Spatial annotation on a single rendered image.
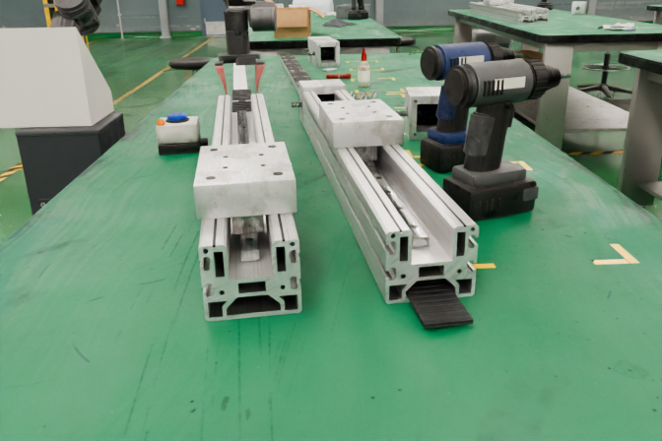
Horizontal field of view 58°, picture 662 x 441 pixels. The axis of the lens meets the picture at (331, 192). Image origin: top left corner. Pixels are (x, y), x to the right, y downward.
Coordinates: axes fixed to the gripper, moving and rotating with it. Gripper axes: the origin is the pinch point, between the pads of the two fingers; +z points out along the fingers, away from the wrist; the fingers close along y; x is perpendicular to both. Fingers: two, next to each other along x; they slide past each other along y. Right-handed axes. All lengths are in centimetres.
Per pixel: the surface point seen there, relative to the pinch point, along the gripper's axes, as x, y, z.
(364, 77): 26.2, 39.4, 3.1
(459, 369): -113, 12, 6
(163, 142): -35.4, -17.8, 3.2
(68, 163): -7.3, -42.9, 14.0
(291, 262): -100, -1, 0
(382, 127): -69, 18, -5
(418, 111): -36, 35, 1
